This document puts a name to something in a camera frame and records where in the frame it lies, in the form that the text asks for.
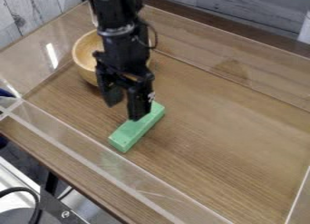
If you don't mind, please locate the clear acrylic tray enclosure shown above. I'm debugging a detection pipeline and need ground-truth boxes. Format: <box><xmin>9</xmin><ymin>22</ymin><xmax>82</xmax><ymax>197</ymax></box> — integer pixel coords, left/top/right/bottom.
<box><xmin>0</xmin><ymin>0</ymin><xmax>310</xmax><ymax>224</ymax></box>

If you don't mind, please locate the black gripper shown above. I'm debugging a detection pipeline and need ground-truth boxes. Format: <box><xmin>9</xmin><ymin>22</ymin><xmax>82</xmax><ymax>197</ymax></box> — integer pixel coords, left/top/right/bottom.
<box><xmin>94</xmin><ymin>23</ymin><xmax>155</xmax><ymax>122</ymax></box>

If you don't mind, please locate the black cable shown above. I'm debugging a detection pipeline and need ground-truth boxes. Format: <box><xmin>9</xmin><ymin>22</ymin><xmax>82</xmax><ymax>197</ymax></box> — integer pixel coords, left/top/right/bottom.
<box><xmin>0</xmin><ymin>186</ymin><xmax>42</xmax><ymax>224</ymax></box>

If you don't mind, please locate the black metal bracket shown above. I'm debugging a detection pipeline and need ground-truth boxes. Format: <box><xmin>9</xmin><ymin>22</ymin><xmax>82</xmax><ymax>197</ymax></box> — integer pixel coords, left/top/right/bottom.
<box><xmin>36</xmin><ymin>190</ymin><xmax>90</xmax><ymax>224</ymax></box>

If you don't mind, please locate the green rectangular block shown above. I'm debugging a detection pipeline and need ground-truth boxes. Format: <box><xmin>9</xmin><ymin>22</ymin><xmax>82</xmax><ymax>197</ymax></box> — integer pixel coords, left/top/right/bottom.
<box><xmin>108</xmin><ymin>102</ymin><xmax>166</xmax><ymax>152</ymax></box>

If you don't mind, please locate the brown wooden bowl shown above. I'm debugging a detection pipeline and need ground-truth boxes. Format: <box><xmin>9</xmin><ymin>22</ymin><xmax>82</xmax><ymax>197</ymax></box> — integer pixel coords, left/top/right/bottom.
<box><xmin>71</xmin><ymin>28</ymin><xmax>154</xmax><ymax>88</ymax></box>

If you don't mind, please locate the black table leg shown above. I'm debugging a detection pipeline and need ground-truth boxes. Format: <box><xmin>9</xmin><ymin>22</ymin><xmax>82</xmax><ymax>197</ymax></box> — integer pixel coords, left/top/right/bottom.
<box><xmin>46</xmin><ymin>172</ymin><xmax>59</xmax><ymax>195</ymax></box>

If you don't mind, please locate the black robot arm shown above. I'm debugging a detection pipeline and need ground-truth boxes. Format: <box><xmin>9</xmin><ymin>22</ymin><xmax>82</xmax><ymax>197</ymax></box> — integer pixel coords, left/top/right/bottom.
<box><xmin>88</xmin><ymin>0</ymin><xmax>158</xmax><ymax>122</ymax></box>

